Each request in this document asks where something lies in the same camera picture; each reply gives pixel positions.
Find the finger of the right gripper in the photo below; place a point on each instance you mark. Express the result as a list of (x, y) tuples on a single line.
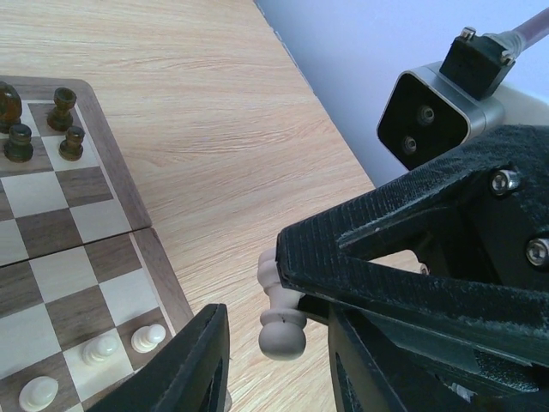
[(450, 259)]

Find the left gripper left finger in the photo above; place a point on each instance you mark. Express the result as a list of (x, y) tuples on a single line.
[(189, 374)]

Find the dark piece right corner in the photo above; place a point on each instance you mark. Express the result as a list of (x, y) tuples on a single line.
[(59, 117)]

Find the dark chess piece mid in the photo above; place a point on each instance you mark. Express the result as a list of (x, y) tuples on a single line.
[(11, 107)]

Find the dark chess piece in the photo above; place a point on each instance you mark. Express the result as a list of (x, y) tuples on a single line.
[(18, 147)]

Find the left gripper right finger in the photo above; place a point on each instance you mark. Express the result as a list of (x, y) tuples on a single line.
[(359, 368)]

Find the wooden chess board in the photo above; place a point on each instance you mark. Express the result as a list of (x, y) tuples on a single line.
[(79, 258)]

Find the dark pawn right end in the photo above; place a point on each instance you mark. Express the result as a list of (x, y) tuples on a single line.
[(71, 148)]

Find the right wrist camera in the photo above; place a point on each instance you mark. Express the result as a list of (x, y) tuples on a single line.
[(439, 106)]

